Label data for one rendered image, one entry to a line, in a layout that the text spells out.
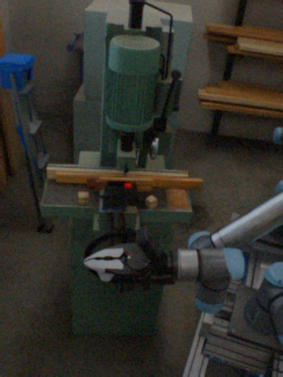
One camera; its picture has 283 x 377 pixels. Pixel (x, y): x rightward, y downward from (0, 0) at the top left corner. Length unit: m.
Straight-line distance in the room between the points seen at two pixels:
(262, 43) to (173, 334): 2.28
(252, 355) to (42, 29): 3.29
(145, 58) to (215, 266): 0.74
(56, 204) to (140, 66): 0.62
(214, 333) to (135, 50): 0.99
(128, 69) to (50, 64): 2.71
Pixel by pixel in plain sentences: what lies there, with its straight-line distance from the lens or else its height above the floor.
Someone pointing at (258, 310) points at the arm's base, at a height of 0.89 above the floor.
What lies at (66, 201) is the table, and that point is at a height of 0.90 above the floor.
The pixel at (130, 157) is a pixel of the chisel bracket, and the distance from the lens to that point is 1.54.
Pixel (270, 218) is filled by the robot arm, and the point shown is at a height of 1.29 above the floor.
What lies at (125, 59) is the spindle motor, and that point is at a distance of 1.33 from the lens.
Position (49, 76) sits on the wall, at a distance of 4.06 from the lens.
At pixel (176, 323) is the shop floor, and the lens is 2.31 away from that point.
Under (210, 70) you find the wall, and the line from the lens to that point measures 3.85.
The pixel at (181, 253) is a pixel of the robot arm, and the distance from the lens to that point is 0.90.
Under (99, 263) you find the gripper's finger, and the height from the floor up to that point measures 1.23.
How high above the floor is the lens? 1.89
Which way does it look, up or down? 37 degrees down
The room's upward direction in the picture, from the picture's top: 7 degrees clockwise
